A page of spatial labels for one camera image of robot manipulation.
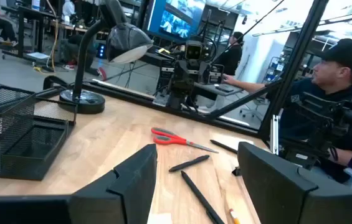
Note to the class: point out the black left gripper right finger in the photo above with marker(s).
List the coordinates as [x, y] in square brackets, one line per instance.
[288, 199]

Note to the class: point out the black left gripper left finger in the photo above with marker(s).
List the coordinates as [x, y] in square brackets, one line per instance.
[116, 199]

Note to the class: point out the orange pencil pink eraser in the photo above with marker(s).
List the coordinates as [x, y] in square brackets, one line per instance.
[234, 217]

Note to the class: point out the black pen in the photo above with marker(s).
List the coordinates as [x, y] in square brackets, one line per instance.
[200, 199]
[224, 146]
[191, 162]

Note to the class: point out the grey office chair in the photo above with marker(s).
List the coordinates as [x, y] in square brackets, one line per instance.
[253, 110]

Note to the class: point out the black mesh desk organizer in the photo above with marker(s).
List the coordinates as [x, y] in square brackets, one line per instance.
[20, 146]

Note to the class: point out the large blue display screen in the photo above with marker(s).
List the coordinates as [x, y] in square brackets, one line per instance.
[175, 21]

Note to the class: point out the black desk lamp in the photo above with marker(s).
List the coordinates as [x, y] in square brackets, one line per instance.
[126, 40]

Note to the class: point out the black desk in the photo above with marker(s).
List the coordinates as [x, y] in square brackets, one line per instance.
[29, 11]

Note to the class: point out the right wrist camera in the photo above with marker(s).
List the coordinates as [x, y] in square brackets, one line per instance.
[193, 51]

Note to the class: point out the silver aluminium frame strip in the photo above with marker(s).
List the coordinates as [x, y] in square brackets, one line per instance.
[274, 133]

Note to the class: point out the black aluminium table frame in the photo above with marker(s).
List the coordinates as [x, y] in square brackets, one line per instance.
[300, 46]

